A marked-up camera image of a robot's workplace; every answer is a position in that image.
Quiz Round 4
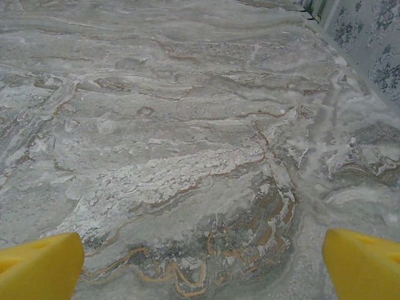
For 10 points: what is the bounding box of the aluminium upright frame post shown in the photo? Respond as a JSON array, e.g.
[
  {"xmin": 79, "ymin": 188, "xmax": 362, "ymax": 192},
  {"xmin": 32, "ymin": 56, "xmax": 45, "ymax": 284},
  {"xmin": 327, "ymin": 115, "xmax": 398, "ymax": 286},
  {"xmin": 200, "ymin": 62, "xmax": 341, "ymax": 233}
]
[{"xmin": 293, "ymin": 0, "xmax": 326, "ymax": 24}]

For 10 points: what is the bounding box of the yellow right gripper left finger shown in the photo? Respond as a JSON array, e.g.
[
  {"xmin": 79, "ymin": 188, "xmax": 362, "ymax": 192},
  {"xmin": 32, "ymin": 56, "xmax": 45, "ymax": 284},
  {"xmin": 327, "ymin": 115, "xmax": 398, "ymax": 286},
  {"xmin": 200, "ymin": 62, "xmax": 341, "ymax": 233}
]
[{"xmin": 0, "ymin": 231, "xmax": 86, "ymax": 300}]

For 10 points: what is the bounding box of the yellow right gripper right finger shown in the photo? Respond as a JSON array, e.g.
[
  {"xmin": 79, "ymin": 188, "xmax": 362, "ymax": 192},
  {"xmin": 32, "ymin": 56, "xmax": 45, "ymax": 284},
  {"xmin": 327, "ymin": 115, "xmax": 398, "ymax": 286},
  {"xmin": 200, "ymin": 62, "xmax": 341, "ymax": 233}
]
[{"xmin": 322, "ymin": 227, "xmax": 400, "ymax": 300}]

